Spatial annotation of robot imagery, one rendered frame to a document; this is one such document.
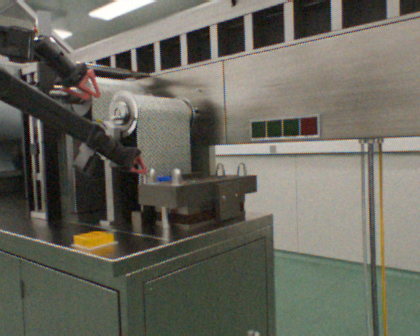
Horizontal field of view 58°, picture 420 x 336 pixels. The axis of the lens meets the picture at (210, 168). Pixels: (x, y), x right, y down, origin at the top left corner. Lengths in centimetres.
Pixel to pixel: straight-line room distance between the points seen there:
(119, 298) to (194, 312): 24
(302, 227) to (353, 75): 287
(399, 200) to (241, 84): 244
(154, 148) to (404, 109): 73
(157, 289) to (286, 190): 308
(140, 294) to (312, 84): 77
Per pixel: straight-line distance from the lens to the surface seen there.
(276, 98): 127
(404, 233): 360
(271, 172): 400
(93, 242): 98
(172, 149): 131
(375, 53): 117
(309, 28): 135
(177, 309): 103
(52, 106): 92
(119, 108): 124
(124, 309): 92
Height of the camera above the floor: 113
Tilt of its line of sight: 3 degrees down
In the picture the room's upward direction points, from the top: 2 degrees counter-clockwise
